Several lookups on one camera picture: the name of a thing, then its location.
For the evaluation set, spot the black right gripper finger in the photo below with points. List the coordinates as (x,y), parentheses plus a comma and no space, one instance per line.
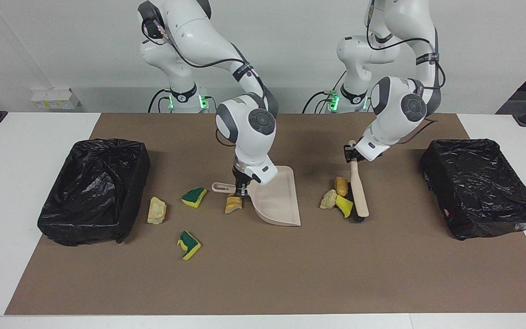
(239,189)
(246,188)

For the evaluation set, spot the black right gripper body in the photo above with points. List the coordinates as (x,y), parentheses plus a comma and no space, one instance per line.
(240,176)

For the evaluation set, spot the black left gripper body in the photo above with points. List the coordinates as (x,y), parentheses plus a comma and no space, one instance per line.
(354,156)

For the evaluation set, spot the notched green yellow sponge piece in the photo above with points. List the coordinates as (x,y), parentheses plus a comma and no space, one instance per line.
(190,246)

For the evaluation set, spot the beige plastic dustpan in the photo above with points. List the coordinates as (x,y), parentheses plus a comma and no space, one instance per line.
(276,201)

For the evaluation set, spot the beige hand brush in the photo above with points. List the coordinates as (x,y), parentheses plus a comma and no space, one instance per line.
(359,192)

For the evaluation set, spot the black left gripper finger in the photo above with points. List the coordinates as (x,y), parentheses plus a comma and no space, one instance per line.
(347,151)

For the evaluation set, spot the brown table mat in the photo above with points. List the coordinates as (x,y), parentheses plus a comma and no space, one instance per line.
(263,283)

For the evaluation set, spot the black bin with pink patch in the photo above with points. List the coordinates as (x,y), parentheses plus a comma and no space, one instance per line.
(477,187)

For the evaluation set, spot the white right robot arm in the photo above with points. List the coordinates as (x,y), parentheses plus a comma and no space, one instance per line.
(249,137)

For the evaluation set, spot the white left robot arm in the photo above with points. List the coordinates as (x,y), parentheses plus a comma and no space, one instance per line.
(395,114)

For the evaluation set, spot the white wall outlet box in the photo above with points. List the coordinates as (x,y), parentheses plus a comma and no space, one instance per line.
(53,98)

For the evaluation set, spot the black bag-lined bin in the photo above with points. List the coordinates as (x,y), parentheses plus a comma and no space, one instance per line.
(89,192)

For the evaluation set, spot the sliced bread piece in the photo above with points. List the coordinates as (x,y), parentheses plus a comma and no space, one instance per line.
(233,206)

